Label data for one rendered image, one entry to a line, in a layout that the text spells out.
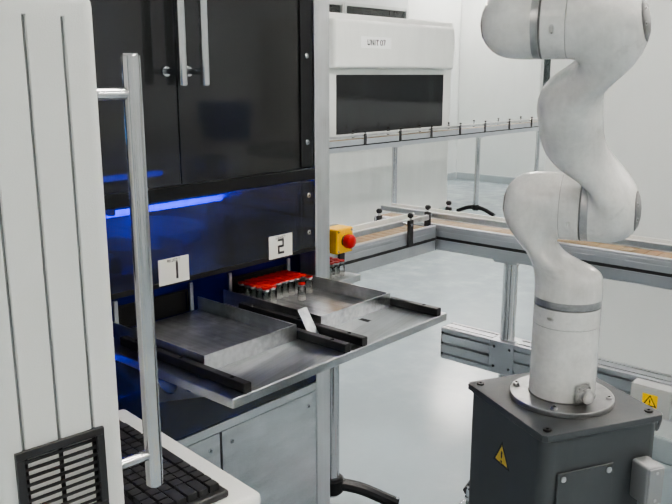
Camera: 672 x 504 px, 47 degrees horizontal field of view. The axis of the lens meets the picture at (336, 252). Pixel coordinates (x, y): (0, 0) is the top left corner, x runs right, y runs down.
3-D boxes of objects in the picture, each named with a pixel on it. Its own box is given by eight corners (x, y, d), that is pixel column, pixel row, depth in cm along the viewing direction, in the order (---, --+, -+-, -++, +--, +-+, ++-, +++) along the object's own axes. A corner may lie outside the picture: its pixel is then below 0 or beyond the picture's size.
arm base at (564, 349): (637, 409, 141) (646, 312, 137) (549, 425, 135) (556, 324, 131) (571, 372, 159) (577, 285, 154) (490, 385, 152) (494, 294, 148)
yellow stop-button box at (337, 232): (317, 251, 223) (317, 226, 221) (334, 247, 228) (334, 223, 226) (337, 255, 218) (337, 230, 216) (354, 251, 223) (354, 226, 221)
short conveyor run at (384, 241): (306, 290, 225) (306, 237, 222) (269, 281, 235) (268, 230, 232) (439, 251, 276) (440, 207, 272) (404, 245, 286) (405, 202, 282)
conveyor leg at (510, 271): (483, 463, 282) (493, 258, 265) (496, 454, 289) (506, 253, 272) (505, 471, 276) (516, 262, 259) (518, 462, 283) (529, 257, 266)
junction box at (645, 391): (628, 409, 237) (630, 382, 235) (634, 404, 241) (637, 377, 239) (668, 420, 230) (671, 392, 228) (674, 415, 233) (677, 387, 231)
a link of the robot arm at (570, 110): (552, 202, 148) (643, 208, 142) (542, 251, 142) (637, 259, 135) (534, -32, 111) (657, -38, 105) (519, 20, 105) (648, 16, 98)
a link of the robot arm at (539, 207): (598, 315, 135) (609, 179, 129) (492, 303, 142) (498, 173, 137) (605, 298, 146) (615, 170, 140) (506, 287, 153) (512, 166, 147)
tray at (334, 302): (223, 302, 200) (223, 289, 199) (294, 282, 219) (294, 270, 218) (321, 330, 178) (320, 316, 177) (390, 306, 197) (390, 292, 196)
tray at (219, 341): (108, 335, 175) (106, 320, 174) (199, 309, 194) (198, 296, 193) (204, 372, 153) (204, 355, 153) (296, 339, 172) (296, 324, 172)
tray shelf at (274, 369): (89, 349, 172) (88, 341, 172) (306, 285, 223) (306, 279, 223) (233, 409, 141) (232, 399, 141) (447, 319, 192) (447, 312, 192)
